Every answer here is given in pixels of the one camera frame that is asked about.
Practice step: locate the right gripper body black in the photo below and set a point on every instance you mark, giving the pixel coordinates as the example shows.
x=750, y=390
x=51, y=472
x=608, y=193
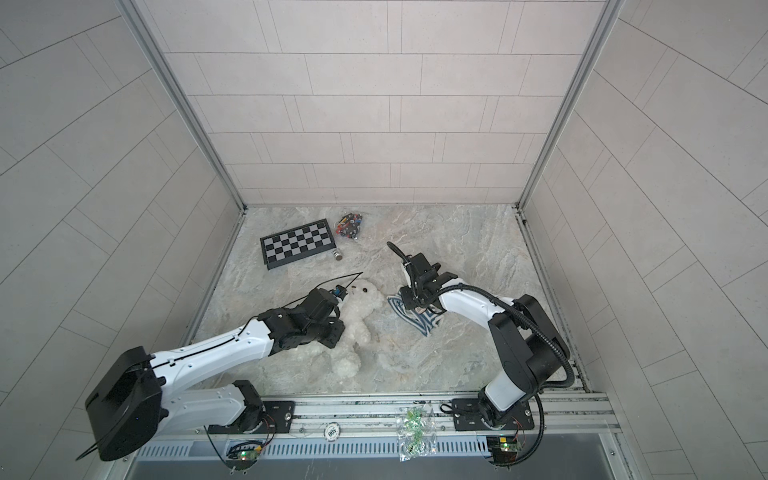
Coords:
x=417, y=270

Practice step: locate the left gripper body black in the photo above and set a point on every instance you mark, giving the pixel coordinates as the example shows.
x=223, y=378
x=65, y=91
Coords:
x=330, y=303

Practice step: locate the white teddy bear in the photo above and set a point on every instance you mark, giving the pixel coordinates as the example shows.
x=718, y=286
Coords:
x=362, y=300

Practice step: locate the blue white striped shirt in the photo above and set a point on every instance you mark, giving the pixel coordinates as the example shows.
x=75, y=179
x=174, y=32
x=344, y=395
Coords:
x=424, y=321

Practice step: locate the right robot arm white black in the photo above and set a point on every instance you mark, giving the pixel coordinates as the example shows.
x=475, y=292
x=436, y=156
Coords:
x=532, y=352

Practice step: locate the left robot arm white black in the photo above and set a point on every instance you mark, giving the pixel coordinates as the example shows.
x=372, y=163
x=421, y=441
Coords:
x=145, y=394

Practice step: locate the black white chessboard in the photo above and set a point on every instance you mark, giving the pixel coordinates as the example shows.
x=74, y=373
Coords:
x=297, y=243

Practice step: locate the bag of colourful small pieces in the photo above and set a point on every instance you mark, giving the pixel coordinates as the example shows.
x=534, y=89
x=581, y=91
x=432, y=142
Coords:
x=349, y=225

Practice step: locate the clear bag green parts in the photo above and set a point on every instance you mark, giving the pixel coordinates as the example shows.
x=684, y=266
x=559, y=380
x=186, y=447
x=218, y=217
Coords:
x=416, y=433

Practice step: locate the left green circuit board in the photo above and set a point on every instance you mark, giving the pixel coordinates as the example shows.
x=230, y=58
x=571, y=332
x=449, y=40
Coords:
x=244, y=455

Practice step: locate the green circuit board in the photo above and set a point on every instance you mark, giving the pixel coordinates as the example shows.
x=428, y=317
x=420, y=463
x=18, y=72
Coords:
x=503, y=450
x=244, y=455

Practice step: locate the right green circuit board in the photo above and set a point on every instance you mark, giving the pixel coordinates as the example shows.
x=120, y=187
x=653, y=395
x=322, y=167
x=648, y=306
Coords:
x=503, y=450

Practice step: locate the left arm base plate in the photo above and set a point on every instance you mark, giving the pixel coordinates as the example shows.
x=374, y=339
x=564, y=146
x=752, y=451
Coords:
x=273, y=417

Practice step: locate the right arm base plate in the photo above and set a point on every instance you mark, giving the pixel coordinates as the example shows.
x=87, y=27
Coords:
x=467, y=416

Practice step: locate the aluminium front rail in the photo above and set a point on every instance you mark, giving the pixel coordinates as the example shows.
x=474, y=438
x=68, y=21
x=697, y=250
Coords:
x=570, y=411

